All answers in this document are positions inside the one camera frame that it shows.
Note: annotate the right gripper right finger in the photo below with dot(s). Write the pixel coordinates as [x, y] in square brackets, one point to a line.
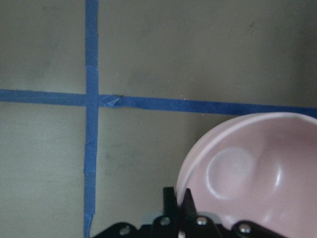
[197, 225]

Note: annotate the pink bowl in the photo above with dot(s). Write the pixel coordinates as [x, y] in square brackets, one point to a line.
[258, 167]

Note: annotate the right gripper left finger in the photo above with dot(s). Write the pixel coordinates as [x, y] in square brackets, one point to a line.
[163, 226]

